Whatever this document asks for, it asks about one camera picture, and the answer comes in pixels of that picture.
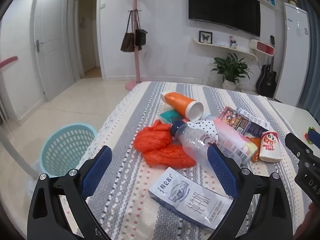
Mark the pink coat rack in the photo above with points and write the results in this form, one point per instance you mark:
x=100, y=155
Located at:
x=137, y=62

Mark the black wall television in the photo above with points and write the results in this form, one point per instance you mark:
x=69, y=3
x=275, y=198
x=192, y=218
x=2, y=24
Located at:
x=225, y=7

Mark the pink white plastic bottle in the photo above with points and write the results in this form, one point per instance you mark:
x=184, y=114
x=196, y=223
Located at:
x=232, y=140

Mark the striped knitted blanket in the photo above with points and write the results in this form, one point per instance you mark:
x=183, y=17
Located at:
x=140, y=100

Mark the teal plastic laundry basket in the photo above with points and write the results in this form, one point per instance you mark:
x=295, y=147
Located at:
x=65, y=145

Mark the colourful toy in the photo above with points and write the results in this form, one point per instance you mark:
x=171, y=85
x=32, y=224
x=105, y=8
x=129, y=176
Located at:
x=312, y=134

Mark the clear bottle with blue cap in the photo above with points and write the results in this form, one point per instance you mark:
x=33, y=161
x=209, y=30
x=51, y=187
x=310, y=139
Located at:
x=192, y=142

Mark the white refrigerator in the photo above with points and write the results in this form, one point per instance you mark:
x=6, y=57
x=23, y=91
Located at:
x=292, y=55

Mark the white door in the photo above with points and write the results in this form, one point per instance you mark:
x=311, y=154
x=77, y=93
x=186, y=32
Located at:
x=52, y=42

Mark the blue grey curtain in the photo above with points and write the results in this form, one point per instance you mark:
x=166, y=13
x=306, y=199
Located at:
x=313, y=55

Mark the teal snack packet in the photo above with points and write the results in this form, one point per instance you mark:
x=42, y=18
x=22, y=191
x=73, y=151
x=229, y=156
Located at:
x=170, y=116

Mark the orange paper cup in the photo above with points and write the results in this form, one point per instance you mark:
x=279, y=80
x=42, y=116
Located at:
x=177, y=102

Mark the white black dotted wrapper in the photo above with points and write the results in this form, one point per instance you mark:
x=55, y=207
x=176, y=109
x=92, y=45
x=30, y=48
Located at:
x=202, y=126

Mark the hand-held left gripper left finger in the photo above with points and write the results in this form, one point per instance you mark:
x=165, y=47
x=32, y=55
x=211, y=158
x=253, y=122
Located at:
x=97, y=170

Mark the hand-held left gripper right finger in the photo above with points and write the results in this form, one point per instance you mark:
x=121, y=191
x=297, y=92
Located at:
x=222, y=170

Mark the black acoustic guitar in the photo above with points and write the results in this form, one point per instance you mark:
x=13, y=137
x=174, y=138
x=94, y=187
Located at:
x=266, y=78

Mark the black handbag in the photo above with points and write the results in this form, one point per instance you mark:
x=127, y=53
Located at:
x=141, y=37

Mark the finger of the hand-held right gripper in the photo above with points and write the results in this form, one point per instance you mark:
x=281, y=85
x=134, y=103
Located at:
x=298, y=146

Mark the potted green plant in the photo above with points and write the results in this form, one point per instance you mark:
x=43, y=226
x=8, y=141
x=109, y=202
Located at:
x=231, y=67

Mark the curved white wall shelf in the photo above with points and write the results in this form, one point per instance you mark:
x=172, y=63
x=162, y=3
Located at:
x=220, y=47

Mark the red white box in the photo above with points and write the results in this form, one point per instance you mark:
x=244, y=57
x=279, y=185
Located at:
x=265, y=48

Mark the orange plastic bag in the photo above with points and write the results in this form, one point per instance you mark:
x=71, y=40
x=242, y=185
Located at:
x=152, y=140

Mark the framed butterfly picture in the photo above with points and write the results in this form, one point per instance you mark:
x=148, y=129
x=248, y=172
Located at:
x=206, y=37

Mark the small cartoon figurine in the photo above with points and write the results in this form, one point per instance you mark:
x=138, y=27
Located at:
x=233, y=43

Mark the white blister pill pack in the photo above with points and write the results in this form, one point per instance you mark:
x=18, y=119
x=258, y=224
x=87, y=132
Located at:
x=252, y=114

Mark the white red cartoon pouch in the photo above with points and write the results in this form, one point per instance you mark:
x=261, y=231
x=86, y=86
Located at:
x=270, y=147

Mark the playing card box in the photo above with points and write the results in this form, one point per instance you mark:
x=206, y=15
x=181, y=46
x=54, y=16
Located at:
x=233, y=120

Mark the dark blue card packet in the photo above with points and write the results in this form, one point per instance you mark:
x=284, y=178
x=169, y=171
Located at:
x=257, y=129

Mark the brown handbag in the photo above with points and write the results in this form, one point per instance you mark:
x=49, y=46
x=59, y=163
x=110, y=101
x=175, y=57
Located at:
x=127, y=42

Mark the orange sauce packet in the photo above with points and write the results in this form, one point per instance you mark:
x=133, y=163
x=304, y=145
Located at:
x=255, y=155

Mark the white printed milk pouch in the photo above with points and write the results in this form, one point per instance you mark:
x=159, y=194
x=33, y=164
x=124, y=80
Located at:
x=185, y=197

